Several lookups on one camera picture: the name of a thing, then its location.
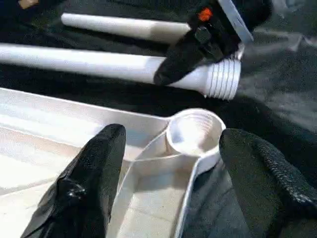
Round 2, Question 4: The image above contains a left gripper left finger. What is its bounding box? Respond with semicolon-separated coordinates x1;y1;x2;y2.
21;123;127;238

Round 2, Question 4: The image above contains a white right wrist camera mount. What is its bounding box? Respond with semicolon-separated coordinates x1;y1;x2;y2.
219;0;255;45

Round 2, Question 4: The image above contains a white plastic table leg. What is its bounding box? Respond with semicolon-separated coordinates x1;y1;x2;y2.
61;12;192;42
0;42;243;101

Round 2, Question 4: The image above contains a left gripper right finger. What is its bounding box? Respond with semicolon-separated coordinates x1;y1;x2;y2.
219;128;317;238

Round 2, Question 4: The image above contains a black work mat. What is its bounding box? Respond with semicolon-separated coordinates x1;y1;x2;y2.
0;0;317;238

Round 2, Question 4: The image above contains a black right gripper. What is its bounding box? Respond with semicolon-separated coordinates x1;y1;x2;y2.
153;0;242;86

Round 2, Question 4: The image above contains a white plastic table top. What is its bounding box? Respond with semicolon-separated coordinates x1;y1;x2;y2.
0;87;228;238

